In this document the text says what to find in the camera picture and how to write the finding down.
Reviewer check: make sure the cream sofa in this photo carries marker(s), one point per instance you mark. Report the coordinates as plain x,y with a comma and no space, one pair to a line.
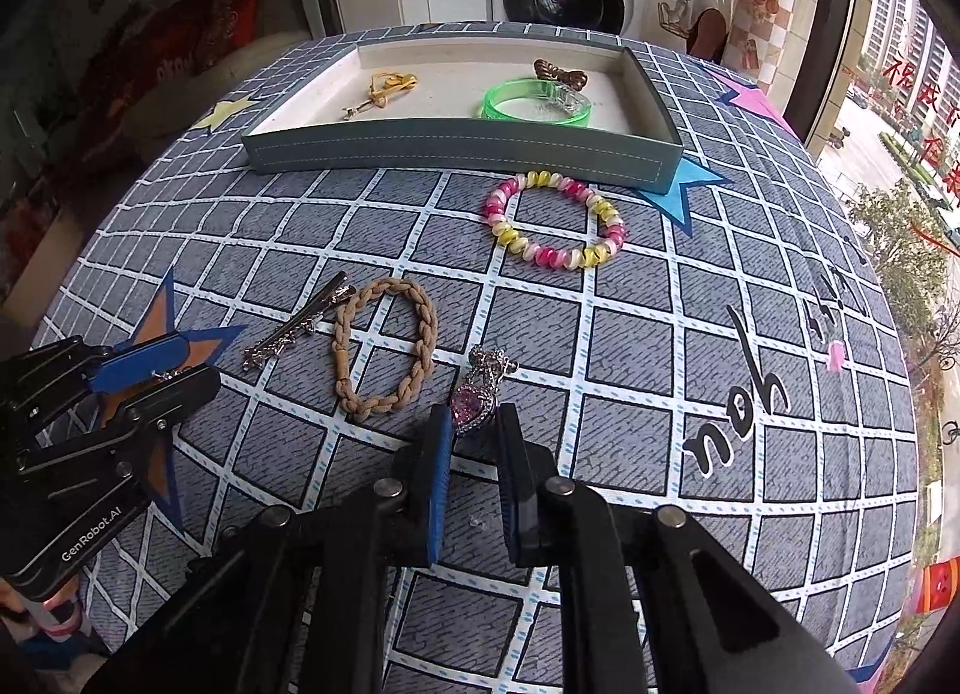
169,109

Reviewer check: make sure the green transparent bangle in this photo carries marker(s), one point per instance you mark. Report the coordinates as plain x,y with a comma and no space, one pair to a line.
536,100

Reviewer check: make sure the green jewelry tray box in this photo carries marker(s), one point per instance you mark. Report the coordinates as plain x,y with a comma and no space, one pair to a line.
415,102

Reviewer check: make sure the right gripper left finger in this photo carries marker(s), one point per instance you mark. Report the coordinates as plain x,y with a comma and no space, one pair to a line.
424,468

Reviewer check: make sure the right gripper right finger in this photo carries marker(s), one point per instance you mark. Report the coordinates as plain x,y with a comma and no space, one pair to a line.
530,512

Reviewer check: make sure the grey checkered tablecloth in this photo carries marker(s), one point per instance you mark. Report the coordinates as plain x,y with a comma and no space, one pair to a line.
726,348

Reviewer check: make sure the silver metal hair clip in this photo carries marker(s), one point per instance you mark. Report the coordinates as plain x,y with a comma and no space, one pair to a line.
329,297

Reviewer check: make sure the person left hand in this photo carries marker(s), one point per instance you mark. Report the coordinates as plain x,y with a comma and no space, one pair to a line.
57,618

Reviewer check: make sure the pink crystal brooch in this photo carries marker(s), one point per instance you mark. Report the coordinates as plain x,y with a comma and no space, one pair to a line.
476,393

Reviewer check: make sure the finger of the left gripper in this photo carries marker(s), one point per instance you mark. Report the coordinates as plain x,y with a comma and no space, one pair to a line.
172,400
136,364

